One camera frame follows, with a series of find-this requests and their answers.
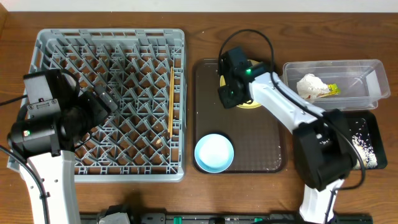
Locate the grey plastic dishwasher rack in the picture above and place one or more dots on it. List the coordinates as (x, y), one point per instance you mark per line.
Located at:
(133, 143)

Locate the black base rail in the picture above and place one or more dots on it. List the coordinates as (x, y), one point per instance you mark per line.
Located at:
(161, 218)

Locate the dark brown serving tray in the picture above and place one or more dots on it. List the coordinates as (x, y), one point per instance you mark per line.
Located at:
(256, 135)

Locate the white tissue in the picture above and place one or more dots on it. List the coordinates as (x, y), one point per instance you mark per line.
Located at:
(310, 87)

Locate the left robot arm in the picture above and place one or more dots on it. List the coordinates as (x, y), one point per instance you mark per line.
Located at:
(49, 173)

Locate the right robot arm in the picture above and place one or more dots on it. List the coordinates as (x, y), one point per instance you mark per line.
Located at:
(324, 153)

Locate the spilled rice pile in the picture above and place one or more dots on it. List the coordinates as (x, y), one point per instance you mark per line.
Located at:
(362, 142)

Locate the light blue bowl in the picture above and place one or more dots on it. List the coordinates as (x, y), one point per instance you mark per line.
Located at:
(214, 153)

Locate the yellow round plate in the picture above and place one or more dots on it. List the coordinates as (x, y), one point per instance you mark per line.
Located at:
(248, 105)

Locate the yellow green snack wrapper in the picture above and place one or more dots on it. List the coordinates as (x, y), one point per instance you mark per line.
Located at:
(332, 90)

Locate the clear plastic bin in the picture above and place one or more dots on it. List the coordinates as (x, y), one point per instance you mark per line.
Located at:
(362, 83)

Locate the black rectangular tray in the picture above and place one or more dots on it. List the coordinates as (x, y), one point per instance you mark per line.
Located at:
(375, 135)

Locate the wooden chopstick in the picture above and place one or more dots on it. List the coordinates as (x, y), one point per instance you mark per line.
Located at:
(173, 109)
(170, 101)

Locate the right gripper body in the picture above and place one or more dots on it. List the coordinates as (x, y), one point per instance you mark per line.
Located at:
(224, 96)

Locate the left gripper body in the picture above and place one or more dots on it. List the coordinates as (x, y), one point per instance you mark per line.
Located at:
(96, 106)

